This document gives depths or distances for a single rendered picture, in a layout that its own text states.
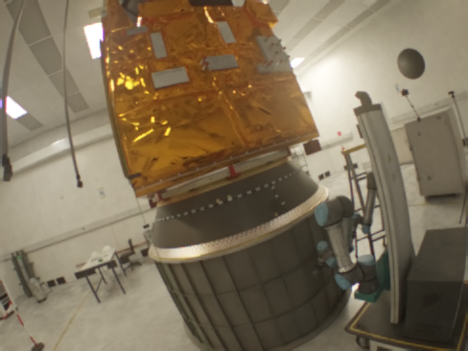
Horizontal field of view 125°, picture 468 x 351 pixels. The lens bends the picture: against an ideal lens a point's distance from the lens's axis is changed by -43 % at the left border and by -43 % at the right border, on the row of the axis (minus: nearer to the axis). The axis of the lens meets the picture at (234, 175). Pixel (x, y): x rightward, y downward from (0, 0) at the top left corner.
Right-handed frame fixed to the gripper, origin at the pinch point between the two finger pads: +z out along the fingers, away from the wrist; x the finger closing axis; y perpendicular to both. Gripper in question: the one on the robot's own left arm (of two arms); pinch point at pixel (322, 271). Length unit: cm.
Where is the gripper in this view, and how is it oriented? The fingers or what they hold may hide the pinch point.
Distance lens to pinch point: 174.4
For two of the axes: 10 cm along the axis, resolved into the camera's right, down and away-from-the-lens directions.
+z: 2.6, 8.7, 4.2
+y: -5.1, -2.4, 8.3
